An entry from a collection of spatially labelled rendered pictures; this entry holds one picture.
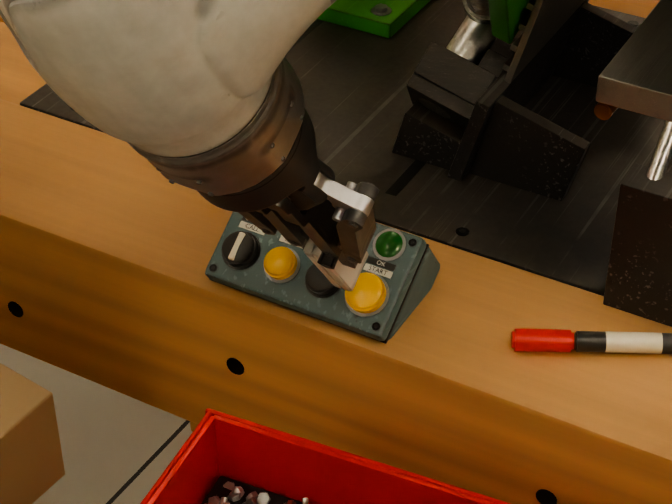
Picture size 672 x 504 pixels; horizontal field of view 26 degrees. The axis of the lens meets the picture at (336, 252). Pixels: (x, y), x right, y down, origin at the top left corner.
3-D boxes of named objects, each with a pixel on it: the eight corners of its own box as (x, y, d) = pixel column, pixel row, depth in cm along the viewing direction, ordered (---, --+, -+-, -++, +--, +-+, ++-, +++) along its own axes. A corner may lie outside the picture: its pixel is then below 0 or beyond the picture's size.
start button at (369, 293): (377, 320, 102) (373, 315, 101) (341, 307, 103) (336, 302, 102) (393, 283, 103) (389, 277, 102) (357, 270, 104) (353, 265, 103)
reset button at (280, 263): (290, 285, 105) (285, 280, 104) (261, 275, 106) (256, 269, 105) (303, 255, 106) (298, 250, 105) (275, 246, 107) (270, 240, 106)
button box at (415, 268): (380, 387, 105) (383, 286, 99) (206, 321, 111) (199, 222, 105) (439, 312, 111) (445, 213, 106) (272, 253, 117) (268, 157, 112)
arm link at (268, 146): (229, 182, 70) (269, 226, 75) (305, 19, 72) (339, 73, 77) (77, 132, 73) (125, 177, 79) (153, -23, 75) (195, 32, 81)
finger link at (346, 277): (330, 212, 93) (341, 216, 93) (360, 250, 99) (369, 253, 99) (312, 254, 92) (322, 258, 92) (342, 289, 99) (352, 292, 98)
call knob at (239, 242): (249, 272, 106) (243, 266, 105) (219, 261, 107) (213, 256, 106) (264, 240, 107) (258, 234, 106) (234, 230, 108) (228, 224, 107)
